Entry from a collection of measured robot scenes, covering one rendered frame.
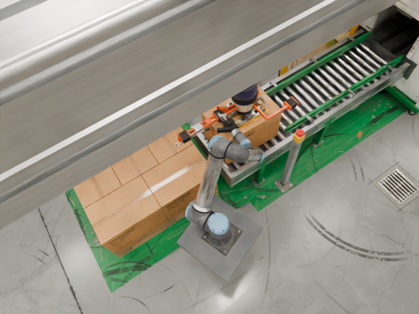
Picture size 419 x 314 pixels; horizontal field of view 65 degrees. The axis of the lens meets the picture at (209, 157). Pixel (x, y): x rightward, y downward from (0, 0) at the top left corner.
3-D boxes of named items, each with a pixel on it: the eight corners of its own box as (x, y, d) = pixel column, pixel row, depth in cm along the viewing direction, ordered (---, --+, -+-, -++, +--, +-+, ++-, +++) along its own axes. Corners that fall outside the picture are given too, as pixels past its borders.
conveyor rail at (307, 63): (356, 41, 395) (361, 28, 379) (359, 43, 393) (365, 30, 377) (194, 136, 346) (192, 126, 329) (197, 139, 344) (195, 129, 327)
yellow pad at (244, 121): (261, 104, 293) (262, 100, 289) (269, 111, 289) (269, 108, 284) (231, 123, 286) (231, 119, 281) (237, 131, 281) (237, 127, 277)
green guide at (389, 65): (398, 60, 358) (402, 53, 350) (406, 65, 353) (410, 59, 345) (284, 131, 324) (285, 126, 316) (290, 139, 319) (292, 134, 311)
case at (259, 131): (253, 108, 340) (255, 82, 305) (277, 135, 323) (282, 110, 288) (204, 136, 328) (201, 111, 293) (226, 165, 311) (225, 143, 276)
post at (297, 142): (284, 180, 359) (300, 129, 271) (287, 184, 356) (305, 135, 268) (279, 183, 357) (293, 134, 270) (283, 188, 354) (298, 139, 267)
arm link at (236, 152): (247, 149, 206) (268, 152, 269) (230, 141, 210) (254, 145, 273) (239, 166, 208) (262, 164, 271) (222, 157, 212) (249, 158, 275)
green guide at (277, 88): (362, 32, 381) (365, 26, 373) (369, 37, 376) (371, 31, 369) (251, 97, 347) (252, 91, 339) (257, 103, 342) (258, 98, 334)
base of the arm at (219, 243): (236, 233, 257) (237, 229, 248) (220, 251, 250) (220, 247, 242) (219, 218, 264) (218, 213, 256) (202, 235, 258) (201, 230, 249)
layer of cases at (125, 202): (170, 125, 386) (164, 104, 351) (217, 189, 343) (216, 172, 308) (77, 178, 361) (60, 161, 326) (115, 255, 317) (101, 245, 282)
